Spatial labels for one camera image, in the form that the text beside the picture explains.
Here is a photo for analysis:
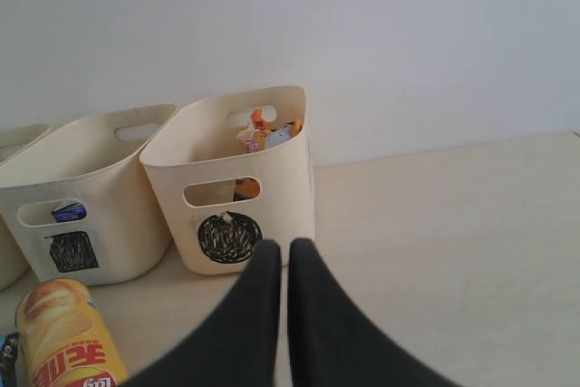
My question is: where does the yellow Lays chips can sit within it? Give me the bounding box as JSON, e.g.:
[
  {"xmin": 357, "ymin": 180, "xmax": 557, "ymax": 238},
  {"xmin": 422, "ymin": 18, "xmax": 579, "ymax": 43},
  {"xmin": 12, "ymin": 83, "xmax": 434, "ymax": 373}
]
[{"xmin": 15, "ymin": 278, "xmax": 129, "ymax": 387}]

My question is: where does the cream bin with square mark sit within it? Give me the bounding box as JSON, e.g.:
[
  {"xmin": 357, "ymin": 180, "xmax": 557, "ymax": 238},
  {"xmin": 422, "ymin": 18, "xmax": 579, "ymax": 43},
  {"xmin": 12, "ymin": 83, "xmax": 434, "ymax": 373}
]
[{"xmin": 1, "ymin": 104, "xmax": 179, "ymax": 285}]

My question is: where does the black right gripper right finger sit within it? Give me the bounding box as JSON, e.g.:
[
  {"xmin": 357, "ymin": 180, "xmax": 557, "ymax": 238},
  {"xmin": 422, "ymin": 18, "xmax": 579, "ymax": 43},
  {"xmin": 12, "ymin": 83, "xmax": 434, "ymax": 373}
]
[{"xmin": 287, "ymin": 238, "xmax": 456, "ymax": 386}]

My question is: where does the cream bin with circle mark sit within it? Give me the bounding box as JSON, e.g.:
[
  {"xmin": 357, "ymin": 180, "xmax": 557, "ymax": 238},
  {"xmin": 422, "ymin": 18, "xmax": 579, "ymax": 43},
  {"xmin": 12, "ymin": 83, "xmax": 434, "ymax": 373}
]
[{"xmin": 140, "ymin": 85, "xmax": 315, "ymax": 276}]

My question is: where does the orange snack bag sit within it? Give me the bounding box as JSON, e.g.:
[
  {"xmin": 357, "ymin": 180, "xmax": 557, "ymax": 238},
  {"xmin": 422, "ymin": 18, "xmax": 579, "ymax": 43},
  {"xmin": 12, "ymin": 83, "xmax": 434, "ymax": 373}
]
[{"xmin": 233, "ymin": 108, "xmax": 305, "ymax": 203}]

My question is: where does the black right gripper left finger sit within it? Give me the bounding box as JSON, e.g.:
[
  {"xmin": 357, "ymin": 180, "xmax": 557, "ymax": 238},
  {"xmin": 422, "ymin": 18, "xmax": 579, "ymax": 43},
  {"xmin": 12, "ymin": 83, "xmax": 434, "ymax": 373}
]
[{"xmin": 123, "ymin": 240, "xmax": 281, "ymax": 386}]

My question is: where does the blue noodle bag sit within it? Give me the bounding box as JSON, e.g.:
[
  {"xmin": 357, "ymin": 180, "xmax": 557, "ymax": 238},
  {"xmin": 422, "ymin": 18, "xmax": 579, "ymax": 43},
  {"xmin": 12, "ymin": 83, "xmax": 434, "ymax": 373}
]
[{"xmin": 0, "ymin": 333, "xmax": 19, "ymax": 387}]

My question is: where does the small blue white box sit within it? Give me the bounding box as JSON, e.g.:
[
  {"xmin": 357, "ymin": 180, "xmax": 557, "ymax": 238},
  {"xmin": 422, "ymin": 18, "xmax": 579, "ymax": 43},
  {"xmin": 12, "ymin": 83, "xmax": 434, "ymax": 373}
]
[{"xmin": 51, "ymin": 199, "xmax": 87, "ymax": 223}]

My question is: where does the cream bin with triangle mark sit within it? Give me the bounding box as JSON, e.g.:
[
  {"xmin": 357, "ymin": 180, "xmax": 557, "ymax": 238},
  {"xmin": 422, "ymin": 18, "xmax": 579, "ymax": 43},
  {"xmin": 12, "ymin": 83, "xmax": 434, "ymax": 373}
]
[{"xmin": 0, "ymin": 122, "xmax": 52, "ymax": 291}]

